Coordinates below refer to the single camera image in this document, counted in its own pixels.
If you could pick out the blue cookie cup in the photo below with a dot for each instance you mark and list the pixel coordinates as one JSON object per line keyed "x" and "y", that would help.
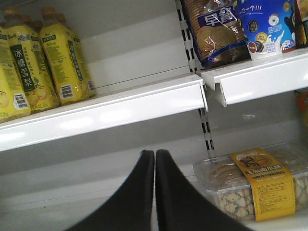
{"x": 269, "y": 26}

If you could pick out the clear cookie box yellow label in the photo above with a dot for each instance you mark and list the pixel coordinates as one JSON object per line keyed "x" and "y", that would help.
{"x": 257, "y": 184}

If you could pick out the white metal shelving unit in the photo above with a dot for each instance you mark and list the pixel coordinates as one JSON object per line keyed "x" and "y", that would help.
{"x": 60, "y": 165}

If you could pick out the biscuit pack blue label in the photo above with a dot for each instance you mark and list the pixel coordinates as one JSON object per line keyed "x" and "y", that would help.
{"x": 218, "y": 37}

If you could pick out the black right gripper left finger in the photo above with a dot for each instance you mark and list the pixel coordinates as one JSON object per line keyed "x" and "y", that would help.
{"x": 130, "y": 207}

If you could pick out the yellow pear drink bottle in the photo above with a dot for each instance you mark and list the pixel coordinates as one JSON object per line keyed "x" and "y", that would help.
{"x": 13, "y": 102}
{"x": 71, "y": 84}
{"x": 30, "y": 62}

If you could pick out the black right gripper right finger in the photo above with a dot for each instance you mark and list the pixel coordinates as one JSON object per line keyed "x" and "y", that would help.
{"x": 180, "y": 207}

